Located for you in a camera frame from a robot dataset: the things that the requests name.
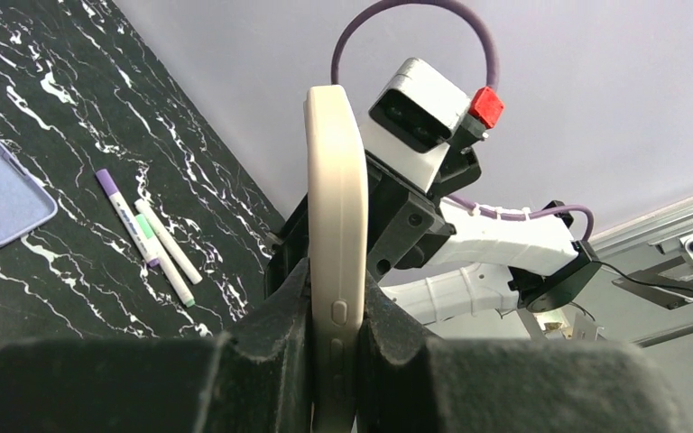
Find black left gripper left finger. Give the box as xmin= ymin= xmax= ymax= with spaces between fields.
xmin=0 ymin=260 xmax=314 ymax=432

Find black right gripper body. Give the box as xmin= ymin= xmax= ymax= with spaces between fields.
xmin=264 ymin=149 xmax=482 ymax=297

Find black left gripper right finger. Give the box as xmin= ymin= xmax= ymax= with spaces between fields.
xmin=357 ymin=278 xmax=690 ymax=432

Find beige pink phone case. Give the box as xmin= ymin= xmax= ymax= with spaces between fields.
xmin=304 ymin=85 xmax=369 ymax=432

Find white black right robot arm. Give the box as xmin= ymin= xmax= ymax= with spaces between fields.
xmin=366 ymin=157 xmax=601 ymax=325

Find green tipped white pen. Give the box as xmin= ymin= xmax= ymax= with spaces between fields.
xmin=135 ymin=213 xmax=195 ymax=308

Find purple capped pen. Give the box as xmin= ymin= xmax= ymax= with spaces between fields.
xmin=96 ymin=169 xmax=160 ymax=268

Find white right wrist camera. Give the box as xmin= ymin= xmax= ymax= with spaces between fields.
xmin=359 ymin=58 xmax=504 ymax=197

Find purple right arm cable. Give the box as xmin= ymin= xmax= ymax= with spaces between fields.
xmin=329 ymin=0 xmax=596 ymax=244

